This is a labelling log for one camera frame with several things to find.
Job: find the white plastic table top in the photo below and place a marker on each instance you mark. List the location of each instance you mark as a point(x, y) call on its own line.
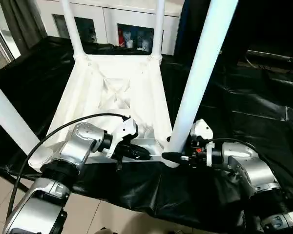
point(141, 80)

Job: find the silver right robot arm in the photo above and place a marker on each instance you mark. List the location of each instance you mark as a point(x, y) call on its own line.
point(254, 168)

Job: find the black mat cover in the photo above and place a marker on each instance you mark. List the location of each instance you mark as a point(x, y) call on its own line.
point(246, 102)

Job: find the dark robot foot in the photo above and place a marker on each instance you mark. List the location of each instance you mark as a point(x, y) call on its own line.
point(105, 231)

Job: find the black metal stand leg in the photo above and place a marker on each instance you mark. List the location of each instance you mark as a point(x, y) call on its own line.
point(9, 179)

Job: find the grey metal rod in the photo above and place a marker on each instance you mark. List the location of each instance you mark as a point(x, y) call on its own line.
point(276, 56)

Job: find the white cabinet with glass doors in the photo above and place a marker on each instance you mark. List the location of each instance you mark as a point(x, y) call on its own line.
point(107, 14)

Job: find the black case with gold label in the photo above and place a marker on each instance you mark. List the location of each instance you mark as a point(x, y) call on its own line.
point(239, 24)

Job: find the grey curtain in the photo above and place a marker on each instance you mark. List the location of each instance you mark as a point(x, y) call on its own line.
point(24, 24)

